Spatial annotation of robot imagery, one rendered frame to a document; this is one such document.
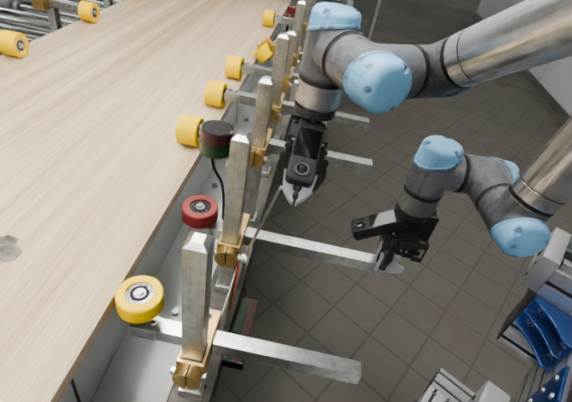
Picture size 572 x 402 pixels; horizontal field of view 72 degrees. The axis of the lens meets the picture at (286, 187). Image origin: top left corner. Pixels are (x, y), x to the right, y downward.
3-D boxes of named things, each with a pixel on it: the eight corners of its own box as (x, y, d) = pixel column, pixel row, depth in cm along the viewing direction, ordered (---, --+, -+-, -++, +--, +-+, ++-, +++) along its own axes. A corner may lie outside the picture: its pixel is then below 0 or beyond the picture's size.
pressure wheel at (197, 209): (220, 232, 98) (222, 197, 91) (210, 255, 92) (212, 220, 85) (188, 226, 98) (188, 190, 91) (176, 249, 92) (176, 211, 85)
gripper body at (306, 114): (324, 153, 77) (339, 96, 70) (321, 178, 70) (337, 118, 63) (286, 145, 77) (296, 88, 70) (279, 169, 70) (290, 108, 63)
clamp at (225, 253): (248, 229, 97) (250, 214, 94) (235, 270, 86) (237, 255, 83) (225, 224, 97) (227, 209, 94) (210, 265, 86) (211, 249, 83)
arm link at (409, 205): (404, 198, 75) (401, 175, 81) (397, 216, 78) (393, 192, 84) (443, 207, 75) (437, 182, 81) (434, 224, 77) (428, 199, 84)
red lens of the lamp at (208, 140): (236, 134, 75) (237, 123, 74) (227, 150, 70) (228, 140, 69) (205, 127, 75) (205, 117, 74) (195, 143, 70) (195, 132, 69)
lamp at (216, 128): (228, 210, 86) (237, 123, 73) (221, 227, 82) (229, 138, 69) (202, 204, 86) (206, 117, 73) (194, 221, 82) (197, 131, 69)
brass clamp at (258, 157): (272, 144, 111) (275, 129, 108) (264, 170, 100) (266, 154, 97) (251, 140, 111) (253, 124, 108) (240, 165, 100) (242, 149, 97)
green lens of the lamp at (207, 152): (234, 145, 76) (236, 135, 75) (226, 162, 72) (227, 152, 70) (204, 139, 76) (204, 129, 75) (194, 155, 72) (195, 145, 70)
